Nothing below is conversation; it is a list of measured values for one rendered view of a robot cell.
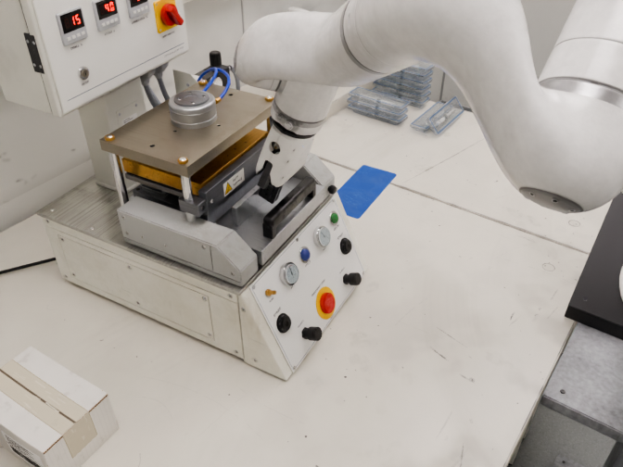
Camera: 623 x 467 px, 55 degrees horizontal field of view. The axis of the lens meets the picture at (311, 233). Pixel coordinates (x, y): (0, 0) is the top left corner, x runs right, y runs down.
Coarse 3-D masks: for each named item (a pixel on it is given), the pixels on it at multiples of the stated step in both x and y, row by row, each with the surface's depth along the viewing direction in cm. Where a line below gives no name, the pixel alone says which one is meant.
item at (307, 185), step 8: (304, 184) 105; (312, 184) 107; (296, 192) 103; (304, 192) 105; (312, 192) 108; (288, 200) 101; (296, 200) 103; (280, 208) 99; (288, 208) 101; (264, 216) 98; (272, 216) 98; (280, 216) 99; (264, 224) 98; (272, 224) 97; (264, 232) 99; (272, 232) 98
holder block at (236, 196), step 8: (256, 176) 111; (248, 184) 109; (256, 184) 112; (136, 192) 106; (144, 192) 106; (240, 192) 107; (152, 200) 105; (160, 200) 104; (168, 200) 104; (176, 200) 104; (232, 200) 106; (176, 208) 103; (224, 208) 104; (200, 216) 101; (208, 216) 100; (216, 216) 103
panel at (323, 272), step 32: (320, 224) 113; (288, 256) 105; (320, 256) 113; (352, 256) 121; (256, 288) 98; (288, 288) 105; (320, 288) 112; (352, 288) 121; (320, 320) 111; (288, 352) 103
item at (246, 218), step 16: (256, 192) 104; (288, 192) 110; (320, 192) 111; (240, 208) 101; (256, 208) 106; (272, 208) 106; (304, 208) 107; (224, 224) 102; (240, 224) 102; (256, 224) 102; (288, 224) 103; (256, 240) 99; (272, 240) 99
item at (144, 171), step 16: (240, 144) 107; (256, 144) 108; (128, 160) 102; (224, 160) 102; (128, 176) 104; (144, 176) 102; (160, 176) 100; (176, 176) 98; (192, 176) 98; (208, 176) 98; (176, 192) 100
